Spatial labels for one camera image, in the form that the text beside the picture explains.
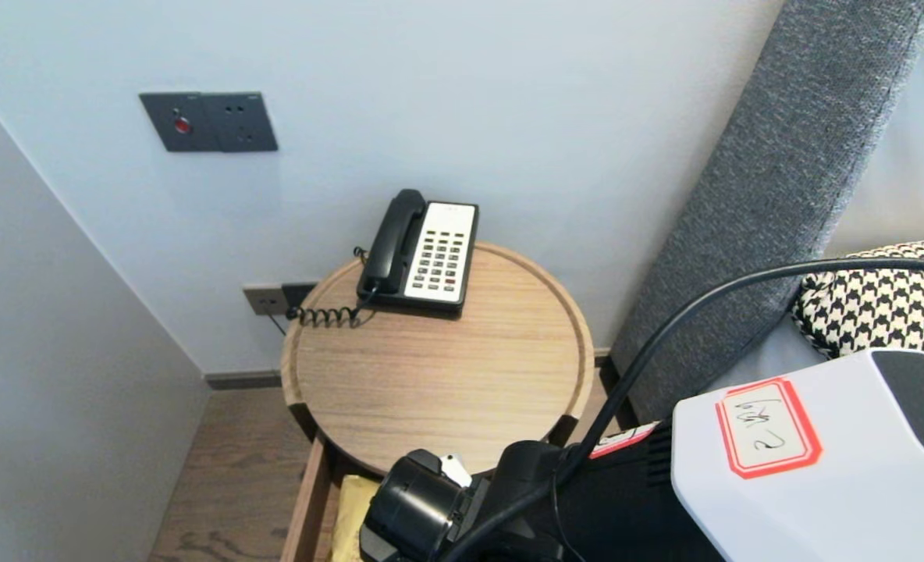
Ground dark grey wall socket plate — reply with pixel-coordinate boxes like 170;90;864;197
199;93;279;152

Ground black telephone base white keypad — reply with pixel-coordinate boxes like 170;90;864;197
357;201;480;317

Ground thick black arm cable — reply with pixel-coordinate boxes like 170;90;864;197
439;258;924;562

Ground large red-bordered handwritten label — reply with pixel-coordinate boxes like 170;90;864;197
716;377;823;479

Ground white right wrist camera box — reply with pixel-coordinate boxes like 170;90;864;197
439;453;474;489

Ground dark grey red-button wall switch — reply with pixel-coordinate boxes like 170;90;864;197
140;93;221;153

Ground white bed sheet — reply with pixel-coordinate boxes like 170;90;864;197
712;316;845;399

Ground black white houndstooth pillow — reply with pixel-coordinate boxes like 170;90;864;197
794;237;924;366

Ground small grey wall outlet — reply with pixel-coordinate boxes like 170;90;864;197
243;286;290;318

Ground grey fabric headboard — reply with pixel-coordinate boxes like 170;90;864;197
610;0;924;426

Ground coiled black telephone cord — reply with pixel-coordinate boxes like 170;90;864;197
286;247;377;329

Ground small red-bordered label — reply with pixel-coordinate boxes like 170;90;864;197
589;421;659;460

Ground gold tissue pack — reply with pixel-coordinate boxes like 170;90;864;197
331;475;385;562

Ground curved-front wooden drawer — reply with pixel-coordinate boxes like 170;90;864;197
281;433;385;562

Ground black telephone handset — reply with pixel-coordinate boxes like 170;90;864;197
362;190;427;295

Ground round wooden side table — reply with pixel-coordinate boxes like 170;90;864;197
281;240;595;477

